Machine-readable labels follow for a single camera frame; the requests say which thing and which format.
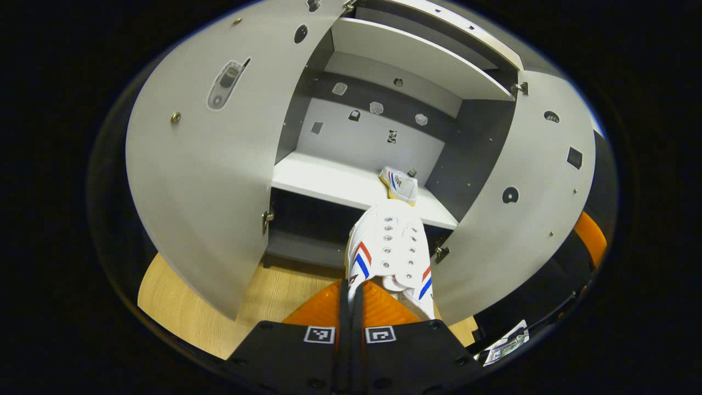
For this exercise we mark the white shoe cabinet door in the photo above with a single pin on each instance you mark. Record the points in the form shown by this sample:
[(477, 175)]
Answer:
[(208, 192), (521, 219)]

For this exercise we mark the white striped shoe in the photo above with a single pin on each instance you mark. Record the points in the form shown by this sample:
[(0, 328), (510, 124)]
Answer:
[(400, 186), (392, 241)]

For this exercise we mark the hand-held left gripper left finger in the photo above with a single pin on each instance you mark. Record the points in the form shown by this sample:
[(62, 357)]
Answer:
[(285, 356)]

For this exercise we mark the black backdrop cloth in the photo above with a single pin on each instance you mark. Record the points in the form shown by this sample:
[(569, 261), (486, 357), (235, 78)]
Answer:
[(112, 219)]

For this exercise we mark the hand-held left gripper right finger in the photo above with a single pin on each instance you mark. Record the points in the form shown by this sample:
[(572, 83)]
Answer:
[(417, 356)]

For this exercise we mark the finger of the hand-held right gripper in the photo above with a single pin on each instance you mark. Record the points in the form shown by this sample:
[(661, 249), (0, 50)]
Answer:
[(591, 238)]

